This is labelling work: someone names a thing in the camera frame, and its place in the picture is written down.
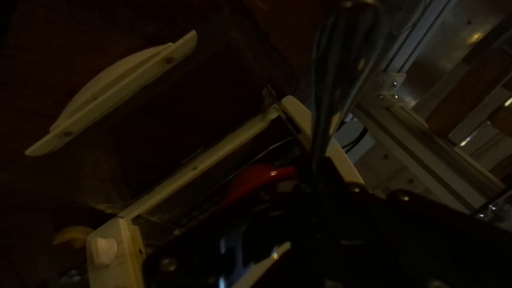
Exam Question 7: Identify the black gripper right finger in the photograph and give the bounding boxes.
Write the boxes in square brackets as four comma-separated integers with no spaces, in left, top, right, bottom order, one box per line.
[325,184,429,288]

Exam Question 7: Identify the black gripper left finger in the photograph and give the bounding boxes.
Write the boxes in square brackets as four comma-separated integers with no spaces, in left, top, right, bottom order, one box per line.
[250,184,327,288]

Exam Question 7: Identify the white microwave oven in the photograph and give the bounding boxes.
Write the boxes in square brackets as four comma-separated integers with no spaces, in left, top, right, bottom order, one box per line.
[85,94,367,288]

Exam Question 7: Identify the grey aluminium extrusion frame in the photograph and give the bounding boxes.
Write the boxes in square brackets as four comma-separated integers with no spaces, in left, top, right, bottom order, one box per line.
[330,0,512,228]

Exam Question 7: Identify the metal spoon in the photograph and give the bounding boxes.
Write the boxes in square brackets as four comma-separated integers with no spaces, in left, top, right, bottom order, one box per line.
[309,0,391,185]

